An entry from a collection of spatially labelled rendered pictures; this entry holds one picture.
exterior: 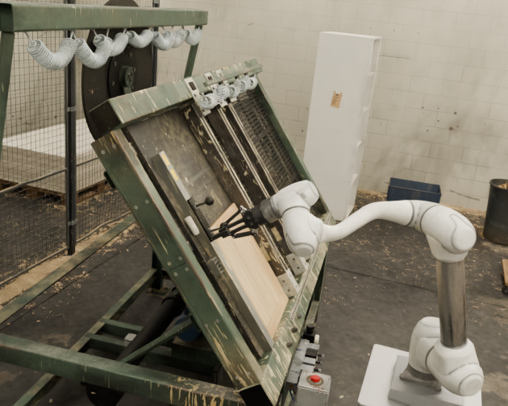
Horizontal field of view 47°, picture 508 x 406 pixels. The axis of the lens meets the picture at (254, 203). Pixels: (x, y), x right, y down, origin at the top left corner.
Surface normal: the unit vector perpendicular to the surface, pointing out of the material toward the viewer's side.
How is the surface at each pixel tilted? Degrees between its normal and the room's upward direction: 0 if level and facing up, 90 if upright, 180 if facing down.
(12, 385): 0
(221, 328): 90
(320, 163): 90
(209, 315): 90
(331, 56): 90
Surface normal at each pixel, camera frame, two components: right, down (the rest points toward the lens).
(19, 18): 0.97, 0.17
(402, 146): -0.32, 0.28
